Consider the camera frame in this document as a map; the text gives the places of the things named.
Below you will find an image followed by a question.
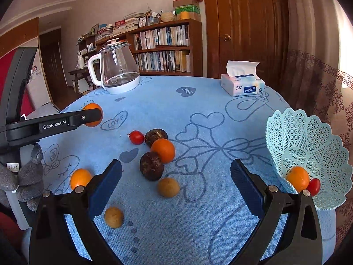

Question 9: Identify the brown patterned curtain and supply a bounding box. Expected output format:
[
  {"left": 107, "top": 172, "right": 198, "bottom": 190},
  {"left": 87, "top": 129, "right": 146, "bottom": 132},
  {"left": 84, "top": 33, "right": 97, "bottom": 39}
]
[{"left": 284, "top": 0, "right": 353, "bottom": 243}]

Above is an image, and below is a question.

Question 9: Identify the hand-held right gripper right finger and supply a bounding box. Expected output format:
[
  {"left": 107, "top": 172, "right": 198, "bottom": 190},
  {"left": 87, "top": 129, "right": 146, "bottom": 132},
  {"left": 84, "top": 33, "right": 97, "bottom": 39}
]
[{"left": 230, "top": 159, "right": 323, "bottom": 265}]

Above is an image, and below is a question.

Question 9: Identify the white board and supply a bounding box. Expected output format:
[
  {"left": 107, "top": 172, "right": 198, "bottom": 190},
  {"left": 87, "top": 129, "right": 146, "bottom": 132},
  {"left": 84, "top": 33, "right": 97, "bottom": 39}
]
[{"left": 25, "top": 52, "right": 53, "bottom": 111}]

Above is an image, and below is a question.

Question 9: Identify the stack of books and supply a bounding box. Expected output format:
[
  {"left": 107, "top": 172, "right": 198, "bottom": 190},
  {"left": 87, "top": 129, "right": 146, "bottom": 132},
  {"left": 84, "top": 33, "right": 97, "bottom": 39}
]
[
  {"left": 123, "top": 12, "right": 146, "bottom": 28},
  {"left": 96, "top": 21, "right": 127, "bottom": 41}
]

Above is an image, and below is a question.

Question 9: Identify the row of books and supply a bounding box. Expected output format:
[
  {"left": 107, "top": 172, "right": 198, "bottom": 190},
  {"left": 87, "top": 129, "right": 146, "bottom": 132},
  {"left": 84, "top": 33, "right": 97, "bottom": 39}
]
[
  {"left": 136, "top": 50, "right": 191, "bottom": 72},
  {"left": 134, "top": 25, "right": 190, "bottom": 51}
]

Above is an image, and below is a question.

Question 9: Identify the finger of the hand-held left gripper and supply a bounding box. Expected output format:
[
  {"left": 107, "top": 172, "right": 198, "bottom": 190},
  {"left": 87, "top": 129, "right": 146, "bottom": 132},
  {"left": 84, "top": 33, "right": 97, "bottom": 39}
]
[{"left": 69, "top": 108, "right": 103, "bottom": 128}]

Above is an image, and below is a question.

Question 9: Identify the glass kettle white handle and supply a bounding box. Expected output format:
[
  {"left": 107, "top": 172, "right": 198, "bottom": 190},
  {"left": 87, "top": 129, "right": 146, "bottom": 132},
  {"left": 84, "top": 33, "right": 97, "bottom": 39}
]
[{"left": 88, "top": 39, "right": 141, "bottom": 95}]

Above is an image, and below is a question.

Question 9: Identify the wooden bookshelf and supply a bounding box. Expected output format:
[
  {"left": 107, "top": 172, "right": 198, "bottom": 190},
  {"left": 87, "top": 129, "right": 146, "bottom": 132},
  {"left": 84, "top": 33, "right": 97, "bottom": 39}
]
[{"left": 126, "top": 19, "right": 203, "bottom": 77}]

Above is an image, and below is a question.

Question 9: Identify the brown wooden door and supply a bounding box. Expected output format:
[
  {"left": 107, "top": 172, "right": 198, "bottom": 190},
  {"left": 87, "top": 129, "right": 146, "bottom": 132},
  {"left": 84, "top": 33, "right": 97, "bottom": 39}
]
[{"left": 202, "top": 0, "right": 289, "bottom": 85}]

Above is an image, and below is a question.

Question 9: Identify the person's left hand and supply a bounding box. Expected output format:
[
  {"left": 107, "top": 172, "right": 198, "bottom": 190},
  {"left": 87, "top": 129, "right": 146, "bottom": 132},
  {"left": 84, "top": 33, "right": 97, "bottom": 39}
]
[{"left": 0, "top": 143, "right": 45, "bottom": 212}]

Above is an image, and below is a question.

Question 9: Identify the light brown round fruit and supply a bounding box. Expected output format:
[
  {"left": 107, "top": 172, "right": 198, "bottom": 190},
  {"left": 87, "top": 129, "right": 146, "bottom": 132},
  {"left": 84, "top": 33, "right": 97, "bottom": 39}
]
[
  {"left": 104, "top": 207, "right": 124, "bottom": 229},
  {"left": 157, "top": 178, "right": 180, "bottom": 198}
]

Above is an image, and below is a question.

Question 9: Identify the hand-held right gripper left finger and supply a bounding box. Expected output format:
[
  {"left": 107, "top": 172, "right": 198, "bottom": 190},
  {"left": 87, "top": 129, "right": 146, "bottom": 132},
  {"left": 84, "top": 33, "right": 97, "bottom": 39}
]
[{"left": 29, "top": 159, "right": 123, "bottom": 265}]

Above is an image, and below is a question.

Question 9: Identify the light blue plastic basket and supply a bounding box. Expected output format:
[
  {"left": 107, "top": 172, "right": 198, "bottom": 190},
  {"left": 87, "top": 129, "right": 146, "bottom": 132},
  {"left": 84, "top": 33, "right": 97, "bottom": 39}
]
[{"left": 266, "top": 108, "right": 353, "bottom": 210}]

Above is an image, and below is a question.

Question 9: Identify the red panel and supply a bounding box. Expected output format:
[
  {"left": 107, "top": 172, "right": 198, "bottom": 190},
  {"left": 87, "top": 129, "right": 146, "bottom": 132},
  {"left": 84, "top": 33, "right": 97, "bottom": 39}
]
[{"left": 0, "top": 52, "right": 31, "bottom": 116}]

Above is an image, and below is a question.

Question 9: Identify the white tissue pack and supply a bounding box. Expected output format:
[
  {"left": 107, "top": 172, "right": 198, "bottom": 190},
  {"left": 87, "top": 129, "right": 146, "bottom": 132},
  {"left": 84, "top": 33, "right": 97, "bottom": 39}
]
[{"left": 221, "top": 60, "right": 266, "bottom": 97}]

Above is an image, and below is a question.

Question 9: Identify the orange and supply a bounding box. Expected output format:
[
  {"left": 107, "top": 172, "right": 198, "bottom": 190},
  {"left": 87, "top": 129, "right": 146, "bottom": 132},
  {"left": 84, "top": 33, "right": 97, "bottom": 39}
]
[
  {"left": 150, "top": 138, "right": 176, "bottom": 164},
  {"left": 83, "top": 103, "right": 104, "bottom": 128},
  {"left": 286, "top": 166, "right": 310, "bottom": 193},
  {"left": 70, "top": 168, "right": 93, "bottom": 191}
]

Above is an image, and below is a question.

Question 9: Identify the red cherry tomato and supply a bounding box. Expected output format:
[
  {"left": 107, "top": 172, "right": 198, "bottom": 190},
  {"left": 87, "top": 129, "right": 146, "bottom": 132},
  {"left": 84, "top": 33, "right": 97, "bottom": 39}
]
[
  {"left": 127, "top": 131, "right": 145, "bottom": 145},
  {"left": 306, "top": 178, "right": 321, "bottom": 196}
]

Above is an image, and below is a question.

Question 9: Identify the wooden side table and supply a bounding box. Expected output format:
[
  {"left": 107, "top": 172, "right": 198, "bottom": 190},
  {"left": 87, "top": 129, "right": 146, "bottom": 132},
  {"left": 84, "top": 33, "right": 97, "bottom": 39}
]
[{"left": 69, "top": 68, "right": 93, "bottom": 91}]

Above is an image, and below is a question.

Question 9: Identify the blue printed tablecloth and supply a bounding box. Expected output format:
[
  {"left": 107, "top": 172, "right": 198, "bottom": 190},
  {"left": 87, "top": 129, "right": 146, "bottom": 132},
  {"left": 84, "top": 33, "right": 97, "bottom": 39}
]
[{"left": 21, "top": 74, "right": 337, "bottom": 265}]

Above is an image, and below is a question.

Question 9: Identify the low wooden shelf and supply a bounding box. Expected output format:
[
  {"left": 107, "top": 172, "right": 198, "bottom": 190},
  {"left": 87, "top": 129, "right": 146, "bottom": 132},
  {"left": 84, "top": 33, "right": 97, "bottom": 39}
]
[{"left": 77, "top": 34, "right": 127, "bottom": 69}]

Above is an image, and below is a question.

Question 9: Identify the dark wooden door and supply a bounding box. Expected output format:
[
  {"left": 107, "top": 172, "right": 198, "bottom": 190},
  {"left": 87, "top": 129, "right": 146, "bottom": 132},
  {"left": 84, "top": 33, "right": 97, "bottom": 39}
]
[{"left": 39, "top": 28, "right": 68, "bottom": 101}]

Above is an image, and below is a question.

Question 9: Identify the brown cardboard box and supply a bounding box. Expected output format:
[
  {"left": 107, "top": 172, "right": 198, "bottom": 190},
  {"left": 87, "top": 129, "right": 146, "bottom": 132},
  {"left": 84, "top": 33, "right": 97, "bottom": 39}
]
[{"left": 173, "top": 0, "right": 200, "bottom": 8}]

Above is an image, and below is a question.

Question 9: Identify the green box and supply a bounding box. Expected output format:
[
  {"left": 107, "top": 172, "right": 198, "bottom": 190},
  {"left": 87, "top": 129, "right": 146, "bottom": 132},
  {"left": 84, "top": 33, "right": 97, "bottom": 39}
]
[{"left": 175, "top": 6, "right": 201, "bottom": 15}]

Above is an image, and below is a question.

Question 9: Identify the dark brown round fruit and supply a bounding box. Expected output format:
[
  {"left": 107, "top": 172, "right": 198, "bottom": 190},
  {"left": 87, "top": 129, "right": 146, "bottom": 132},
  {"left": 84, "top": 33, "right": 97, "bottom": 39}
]
[
  {"left": 139, "top": 152, "right": 164, "bottom": 182},
  {"left": 145, "top": 129, "right": 168, "bottom": 148}
]

